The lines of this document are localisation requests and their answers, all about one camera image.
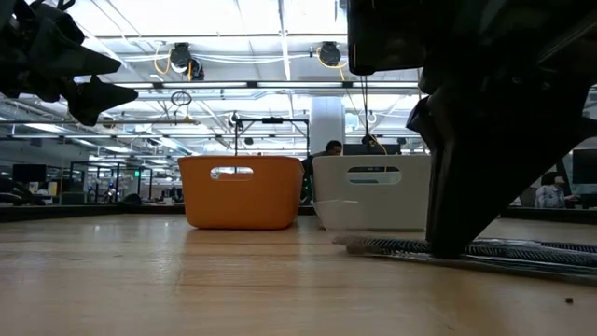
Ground black hanging cable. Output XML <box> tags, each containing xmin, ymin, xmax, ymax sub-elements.
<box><xmin>362</xmin><ymin>76</ymin><xmax>370</xmax><ymax>142</ymax></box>

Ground black aluminium table frame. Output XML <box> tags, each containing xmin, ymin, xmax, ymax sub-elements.
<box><xmin>0</xmin><ymin>203</ymin><xmax>597</xmax><ymax>225</ymax></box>

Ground black ceiling cable reel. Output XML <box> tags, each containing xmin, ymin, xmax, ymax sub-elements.
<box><xmin>168</xmin><ymin>42</ymin><xmax>194</xmax><ymax>71</ymax></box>
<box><xmin>318</xmin><ymin>40</ymin><xmax>343</xmax><ymax>68</ymax></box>

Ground small black monitor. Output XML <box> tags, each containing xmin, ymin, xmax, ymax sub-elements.
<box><xmin>11</xmin><ymin>162</ymin><xmax>49</xmax><ymax>184</ymax></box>

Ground black background cell frame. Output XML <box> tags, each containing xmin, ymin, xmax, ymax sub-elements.
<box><xmin>231</xmin><ymin>116</ymin><xmax>312</xmax><ymax>158</ymax></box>

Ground black computer monitor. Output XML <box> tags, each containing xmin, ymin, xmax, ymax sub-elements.
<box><xmin>571</xmin><ymin>148</ymin><xmax>597</xmax><ymax>185</ymax></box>

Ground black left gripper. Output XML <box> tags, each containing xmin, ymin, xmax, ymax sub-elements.
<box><xmin>0</xmin><ymin>0</ymin><xmax>140</xmax><ymax>128</ymax></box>

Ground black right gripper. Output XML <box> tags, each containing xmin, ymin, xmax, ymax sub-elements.
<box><xmin>347</xmin><ymin>0</ymin><xmax>597</xmax><ymax>260</ymax></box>

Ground orange plastic bin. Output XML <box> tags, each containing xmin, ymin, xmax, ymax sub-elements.
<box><xmin>177</xmin><ymin>155</ymin><xmax>305</xmax><ymax>231</ymax></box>

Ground person at desk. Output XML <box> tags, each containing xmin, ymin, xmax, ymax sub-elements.
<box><xmin>300</xmin><ymin>139</ymin><xmax>344</xmax><ymax>179</ymax></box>

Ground seated person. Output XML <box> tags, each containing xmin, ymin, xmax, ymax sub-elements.
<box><xmin>534</xmin><ymin>171</ymin><xmax>580</xmax><ymax>210</ymax></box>

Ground white plastic bin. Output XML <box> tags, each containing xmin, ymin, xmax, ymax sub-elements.
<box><xmin>312</xmin><ymin>154</ymin><xmax>433</xmax><ymax>232</ymax></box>

